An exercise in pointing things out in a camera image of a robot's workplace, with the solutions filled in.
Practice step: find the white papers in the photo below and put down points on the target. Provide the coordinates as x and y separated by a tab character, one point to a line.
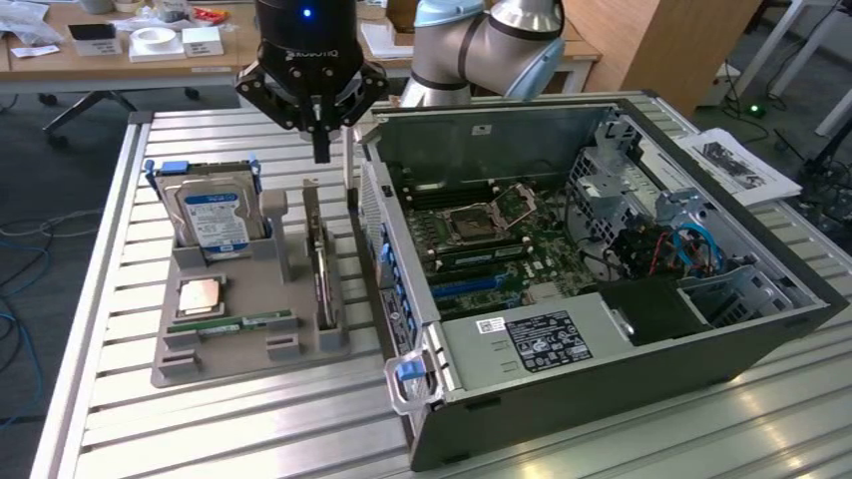
386	42

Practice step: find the white box with black top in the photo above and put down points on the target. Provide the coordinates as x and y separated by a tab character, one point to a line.
97	42

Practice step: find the silver disk bay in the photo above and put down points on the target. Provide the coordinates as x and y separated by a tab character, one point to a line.
753	289

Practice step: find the brown cardboard box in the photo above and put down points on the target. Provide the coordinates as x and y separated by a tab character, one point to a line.
401	15

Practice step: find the white desk frame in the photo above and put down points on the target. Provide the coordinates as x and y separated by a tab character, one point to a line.
766	47

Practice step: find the plain white box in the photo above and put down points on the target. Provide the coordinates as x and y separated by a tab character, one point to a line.
202	42

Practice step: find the blue case latch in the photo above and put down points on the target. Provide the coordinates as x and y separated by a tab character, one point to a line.
409	371

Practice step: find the black RAM slot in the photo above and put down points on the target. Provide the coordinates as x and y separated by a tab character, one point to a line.
450	201
446	188

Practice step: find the wooden cabinet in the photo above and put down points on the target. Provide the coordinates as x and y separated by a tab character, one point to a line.
693	60

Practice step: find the grey cup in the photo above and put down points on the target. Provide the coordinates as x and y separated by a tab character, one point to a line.
98	6

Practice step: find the silver power supply unit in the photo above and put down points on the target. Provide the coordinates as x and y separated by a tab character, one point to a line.
486	359

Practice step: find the hard disk with blue caddy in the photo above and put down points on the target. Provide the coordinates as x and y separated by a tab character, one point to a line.
214	219

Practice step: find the green graphics card black cooler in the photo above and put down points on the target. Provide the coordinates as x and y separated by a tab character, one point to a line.
323	279

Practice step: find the stack of printed papers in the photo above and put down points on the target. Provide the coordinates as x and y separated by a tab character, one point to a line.
733	164

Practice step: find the green motherboard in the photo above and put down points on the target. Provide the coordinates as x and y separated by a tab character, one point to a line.
553	259

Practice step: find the white tape roll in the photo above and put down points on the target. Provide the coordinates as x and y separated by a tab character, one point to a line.
154	37

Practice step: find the grey parts rack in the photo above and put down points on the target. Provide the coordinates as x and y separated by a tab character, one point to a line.
254	309

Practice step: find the black plastic shroud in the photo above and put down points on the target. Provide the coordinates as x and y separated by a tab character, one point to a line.
653	309

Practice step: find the black office chair base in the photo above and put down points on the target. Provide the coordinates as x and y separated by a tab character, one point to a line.
81	111

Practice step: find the dark grey open PC case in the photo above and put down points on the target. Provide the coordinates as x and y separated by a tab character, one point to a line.
599	389

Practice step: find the CPU socket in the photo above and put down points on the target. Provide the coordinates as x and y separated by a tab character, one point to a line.
473	222

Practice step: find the white card with print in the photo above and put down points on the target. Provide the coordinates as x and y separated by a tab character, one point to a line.
34	51

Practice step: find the clear plastic bag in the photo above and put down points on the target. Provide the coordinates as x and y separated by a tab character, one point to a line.
27	22

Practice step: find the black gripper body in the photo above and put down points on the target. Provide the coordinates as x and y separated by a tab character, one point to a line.
310	50

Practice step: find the blue slot clip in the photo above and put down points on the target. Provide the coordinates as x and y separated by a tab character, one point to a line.
383	254
401	296

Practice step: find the flat white box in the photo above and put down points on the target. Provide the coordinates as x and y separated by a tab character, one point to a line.
157	55

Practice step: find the dark jar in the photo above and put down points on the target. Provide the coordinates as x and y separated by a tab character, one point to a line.
174	12

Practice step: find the metal socket cover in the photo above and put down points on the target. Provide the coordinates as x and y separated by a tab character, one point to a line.
517	204

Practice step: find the black device with green light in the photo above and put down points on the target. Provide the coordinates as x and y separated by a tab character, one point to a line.
757	110

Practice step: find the silver metal drive cage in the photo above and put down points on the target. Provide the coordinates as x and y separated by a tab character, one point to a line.
619	214

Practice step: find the silver CPU chip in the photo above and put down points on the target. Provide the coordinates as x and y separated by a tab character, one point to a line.
201	297

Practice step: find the red packets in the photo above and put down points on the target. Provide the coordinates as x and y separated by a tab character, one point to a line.
210	16

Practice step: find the white socket box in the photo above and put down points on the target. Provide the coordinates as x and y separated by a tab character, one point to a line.
722	90

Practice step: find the white bowl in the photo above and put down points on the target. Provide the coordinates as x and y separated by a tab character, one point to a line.
129	6

